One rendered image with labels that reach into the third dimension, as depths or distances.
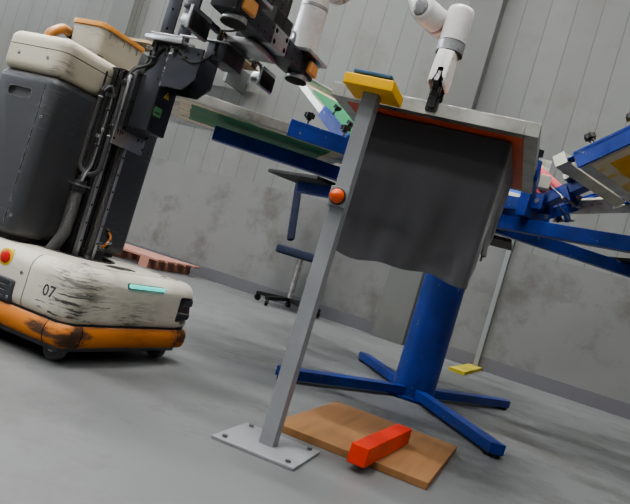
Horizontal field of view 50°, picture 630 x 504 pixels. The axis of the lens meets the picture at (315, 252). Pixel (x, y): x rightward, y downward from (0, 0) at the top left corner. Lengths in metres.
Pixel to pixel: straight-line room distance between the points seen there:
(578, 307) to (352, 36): 3.40
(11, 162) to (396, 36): 5.21
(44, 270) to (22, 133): 0.45
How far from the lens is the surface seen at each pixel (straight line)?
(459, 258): 1.90
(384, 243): 1.93
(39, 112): 2.20
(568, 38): 6.66
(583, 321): 6.09
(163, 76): 2.25
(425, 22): 1.98
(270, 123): 2.76
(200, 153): 7.41
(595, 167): 2.79
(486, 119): 1.87
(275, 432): 1.72
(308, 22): 2.34
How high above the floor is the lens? 0.47
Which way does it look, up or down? 1 degrees up
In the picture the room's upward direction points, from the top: 17 degrees clockwise
